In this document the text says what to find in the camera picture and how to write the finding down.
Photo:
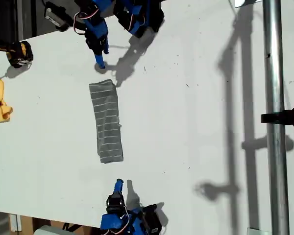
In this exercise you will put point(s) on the grey striped towel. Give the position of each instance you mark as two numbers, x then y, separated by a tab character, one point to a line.
107	122

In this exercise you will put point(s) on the white container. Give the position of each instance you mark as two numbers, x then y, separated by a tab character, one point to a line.
46	231

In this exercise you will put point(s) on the brown cardboard box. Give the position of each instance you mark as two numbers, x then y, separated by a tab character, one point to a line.
27	225

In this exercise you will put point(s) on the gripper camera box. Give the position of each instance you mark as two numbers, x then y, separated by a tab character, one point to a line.
152	220
56	17

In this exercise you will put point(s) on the white table leg bracket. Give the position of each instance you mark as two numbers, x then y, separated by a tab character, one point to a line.
14	222

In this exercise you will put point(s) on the steel post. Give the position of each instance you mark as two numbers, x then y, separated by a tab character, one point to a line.
274	73

